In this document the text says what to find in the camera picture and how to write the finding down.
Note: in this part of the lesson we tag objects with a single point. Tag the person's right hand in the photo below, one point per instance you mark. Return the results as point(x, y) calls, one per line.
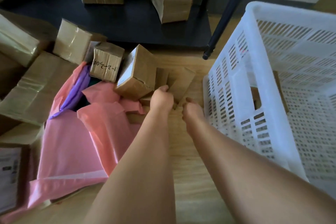
point(193, 113)

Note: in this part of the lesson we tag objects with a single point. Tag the person's left hand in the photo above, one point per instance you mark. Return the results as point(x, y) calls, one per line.
point(161, 101)

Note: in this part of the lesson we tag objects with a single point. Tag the thin plain cardboard box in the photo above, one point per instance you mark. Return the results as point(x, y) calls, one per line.
point(182, 84)

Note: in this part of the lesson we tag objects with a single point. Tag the pink purple teal mailers pile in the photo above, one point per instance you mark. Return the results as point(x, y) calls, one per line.
point(102, 92)

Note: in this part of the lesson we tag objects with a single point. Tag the teal mailer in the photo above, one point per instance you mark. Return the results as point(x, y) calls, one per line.
point(94, 83)

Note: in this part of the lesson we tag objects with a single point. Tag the purple mailer bag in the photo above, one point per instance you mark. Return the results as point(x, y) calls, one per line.
point(76, 92)

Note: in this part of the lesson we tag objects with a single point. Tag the long white label cardboard box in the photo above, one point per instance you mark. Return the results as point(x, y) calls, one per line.
point(280, 90)

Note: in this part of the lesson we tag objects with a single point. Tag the pile of cardboard parcels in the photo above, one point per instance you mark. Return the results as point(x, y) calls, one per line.
point(34, 87)

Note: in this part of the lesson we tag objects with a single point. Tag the white plastic crate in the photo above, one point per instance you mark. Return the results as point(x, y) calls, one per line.
point(275, 11)

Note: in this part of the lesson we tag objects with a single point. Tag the person's right forearm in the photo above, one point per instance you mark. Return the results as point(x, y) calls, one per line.
point(249, 179)

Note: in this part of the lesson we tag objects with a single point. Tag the person's left forearm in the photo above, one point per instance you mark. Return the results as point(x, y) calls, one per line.
point(141, 174)

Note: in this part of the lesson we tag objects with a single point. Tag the black metal shelf rack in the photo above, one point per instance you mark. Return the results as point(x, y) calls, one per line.
point(131, 21)

